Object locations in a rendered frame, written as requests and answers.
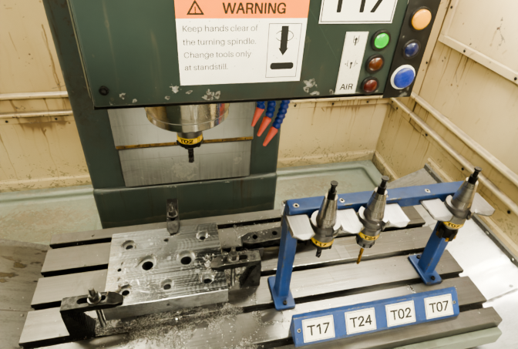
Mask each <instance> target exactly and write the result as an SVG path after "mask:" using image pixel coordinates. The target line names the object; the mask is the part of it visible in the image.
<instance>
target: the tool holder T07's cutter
mask: <svg viewBox="0 0 518 349"><path fill-rule="evenodd" d="M436 231H437V232H436V236H437V237H438V238H445V241H446V242H452V240H454V239H455V238H456V235H457V233H458V232H459V229H456V230H450V229H448V228H446V227H445V226H444V225H443V223H442V222H441V221H440V222H439V224H438V226H437V227H436Z"/></svg>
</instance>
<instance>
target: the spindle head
mask: <svg viewBox="0 0 518 349"><path fill-rule="evenodd" d="M66 1H67V4H68V8H69V14H70V17H71V21H72V27H73V30H74V34H75V37H76V43H77V47H78V50H79V56H80V60H81V63H82V69H83V73H84V76H85V80H86V86H87V89H88V93H89V97H90V98H91V100H92V101H93V104H94V106H93V108H94V110H100V109H129V108H145V107H160V106H189V105H205V104H220V103H236V102H265V101H280V100H296V99H325V98H341V97H356V96H383V92H384V90H385V84H386V82H387V78H388V75H389V70H390V67H391V64H392V59H393V56H394V53H395V48H396V45H397V42H398V39H399V34H400V31H401V27H402V23H403V19H404V17H405V11H406V9H407V5H408V1H409V0H397V3H396V7H395V11H394V15H393V18H392V23H318V22H319V16H320V11H321V0H310V1H309V7H308V19H307V25H306V32H305V38H304V50H303V56H302V63H301V74H300V81H282V82H245V83H225V84H206V85H186V86H181V85H180V67H179V56H178V45H177V25H176V15H175V5H174V0H66ZM379 30H387V31H388V32H389V33H390V34H391V42H390V43H389V45H388V46H387V47H386V48H385V49H383V50H381V51H377V50H374V49H373V48H372V45H371V40H372V36H373V35H374V34H375V33H376V32H377V31H379ZM346 32H368V38H367V42H366V45H365V51H364V55H363V59H362V65H361V68H360V73H359V76H358V82H357V86H356V90H355V93H349V94H335V89H336V85H337V80H338V73H339V69H340V64H341V57H342V52H343V48H344V44H345V36H346ZM374 54H380V55H382V56H383V57H384V58H385V64H384V66H383V68H382V69H381V70H380V71H379V72H377V73H369V72H368V71H367V70H366V68H365V64H366V62H367V60H368V58H369V57H371V56H372V55H374ZM370 76H374V77H376V78H377V79H378V80H379V86H378V88H377V90H376V91H375V92H373V93H372V94H370V95H366V94H364V93H363V92H362V91H361V84H362V82H363V81H364V80H365V79H366V78H368V77H370Z"/></svg>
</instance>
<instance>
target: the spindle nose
mask: <svg viewBox="0 0 518 349"><path fill-rule="evenodd" d="M229 107H230V103H220V104H205V105H189V106H160V107H145V108H144V109H145V111H146V117H147V118H148V120H149V121H150V122H151V123H152V124H153V125H155V126H157V127H159V128H161V129H164V130H167V131H171V132H175V133H196V132H201V131H204V130H208V129H211V128H214V127H215V126H217V125H219V124H220V123H222V122H223V121H224V120H225V119H226V118H227V116H228V113H229Z"/></svg>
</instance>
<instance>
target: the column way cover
mask: <svg viewBox="0 0 518 349"><path fill-rule="evenodd" d="M107 110H108V114H109V121H110V125H111V129H112V133H113V139H114V143H115V147H116V149H118V151H119V158H120V162H121V166H122V170H123V177H124V181H125V185H126V187H129V186H145V185H153V184H162V183H178V182H186V181H195V180H211V179H220V178H229V177H237V176H249V175H250V160H251V140H252V139H253V138H254V127H253V126H251V123H252V120H253V117H254V110H255V102H236V103H230V107H229V113H228V116H227V118H226V119H225V120H224V121H223V122H222V123H220V124H219V125H217V126H215V127H214V128H211V129H208V130H204V131H202V132H203V142H202V144H201V145H200V147H196V148H193V154H194V162H193V163H190V162H189V158H188V155H189V154H188V149H185V148H183V147H181V146H179V145H177V133H175V132H171V131H167V130H164V129H161V128H159V127H157V126H155V125H153V124H152V123H151V122H150V121H149V120H148V118H147V117H146V111H145V109H144V108H129V109H107Z"/></svg>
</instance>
